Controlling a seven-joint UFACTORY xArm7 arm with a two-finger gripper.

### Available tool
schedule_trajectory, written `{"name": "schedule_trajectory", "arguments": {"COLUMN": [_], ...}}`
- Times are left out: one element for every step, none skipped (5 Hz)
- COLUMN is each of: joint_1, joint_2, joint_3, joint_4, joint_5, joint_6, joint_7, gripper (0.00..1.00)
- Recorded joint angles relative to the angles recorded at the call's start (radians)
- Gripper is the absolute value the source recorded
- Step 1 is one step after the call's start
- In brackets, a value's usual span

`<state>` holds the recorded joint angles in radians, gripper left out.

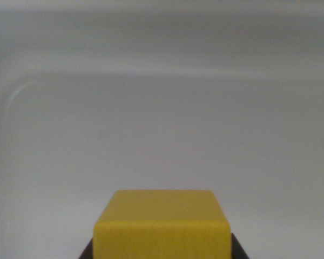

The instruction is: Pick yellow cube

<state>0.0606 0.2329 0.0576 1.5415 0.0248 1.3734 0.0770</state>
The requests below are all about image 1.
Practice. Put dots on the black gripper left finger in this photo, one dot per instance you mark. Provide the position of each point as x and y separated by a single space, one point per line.
87 251

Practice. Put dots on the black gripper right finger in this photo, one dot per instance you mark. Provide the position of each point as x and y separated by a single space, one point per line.
237 249

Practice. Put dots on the yellow cube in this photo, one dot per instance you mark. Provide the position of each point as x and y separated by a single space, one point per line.
162 229

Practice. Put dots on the grey plastic bin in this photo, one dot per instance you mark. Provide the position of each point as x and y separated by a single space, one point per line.
162 108

